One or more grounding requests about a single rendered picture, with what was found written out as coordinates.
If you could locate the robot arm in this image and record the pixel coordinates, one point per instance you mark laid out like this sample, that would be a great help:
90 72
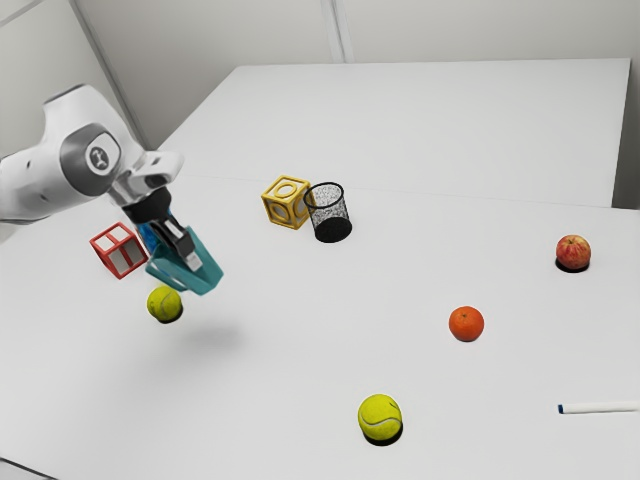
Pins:
65 150

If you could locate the white pen with blue cap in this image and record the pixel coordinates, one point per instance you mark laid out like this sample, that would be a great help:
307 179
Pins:
595 408

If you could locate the blue block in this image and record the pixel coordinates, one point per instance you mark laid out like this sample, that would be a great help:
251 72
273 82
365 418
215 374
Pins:
148 238

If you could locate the orange fruit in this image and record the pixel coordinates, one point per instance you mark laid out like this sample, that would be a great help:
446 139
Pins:
466 324

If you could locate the black mesh pen holder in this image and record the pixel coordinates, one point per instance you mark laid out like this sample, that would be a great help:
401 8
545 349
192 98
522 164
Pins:
330 215

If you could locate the yellow tennis ball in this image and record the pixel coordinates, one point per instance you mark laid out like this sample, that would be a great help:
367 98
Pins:
163 303
379 417

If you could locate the yellow frame cube block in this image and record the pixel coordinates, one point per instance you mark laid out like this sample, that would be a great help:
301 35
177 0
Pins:
280 207

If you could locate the teal faceted mug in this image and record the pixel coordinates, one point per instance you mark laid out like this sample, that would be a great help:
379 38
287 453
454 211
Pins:
206 276

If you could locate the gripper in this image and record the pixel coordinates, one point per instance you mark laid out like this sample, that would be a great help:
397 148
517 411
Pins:
147 207

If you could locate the red apple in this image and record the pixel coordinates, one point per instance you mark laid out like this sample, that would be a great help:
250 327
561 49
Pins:
573 252

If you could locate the red frame cube block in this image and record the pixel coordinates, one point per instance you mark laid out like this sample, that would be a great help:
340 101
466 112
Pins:
119 250

